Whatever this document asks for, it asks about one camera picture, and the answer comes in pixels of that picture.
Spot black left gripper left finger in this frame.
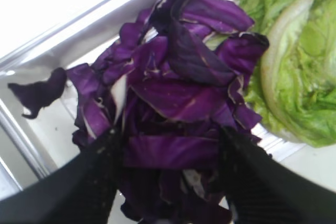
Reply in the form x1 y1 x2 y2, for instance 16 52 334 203
1 129 120 223

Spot green lettuce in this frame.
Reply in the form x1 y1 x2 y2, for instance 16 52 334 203
235 0 335 147

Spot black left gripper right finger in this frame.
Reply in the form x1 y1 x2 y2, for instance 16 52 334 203
219 127 335 223

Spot purple cabbage leaves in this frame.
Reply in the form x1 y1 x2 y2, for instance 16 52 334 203
7 0 269 223

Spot clear plastic lettuce container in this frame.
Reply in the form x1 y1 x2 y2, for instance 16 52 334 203
1 0 335 191

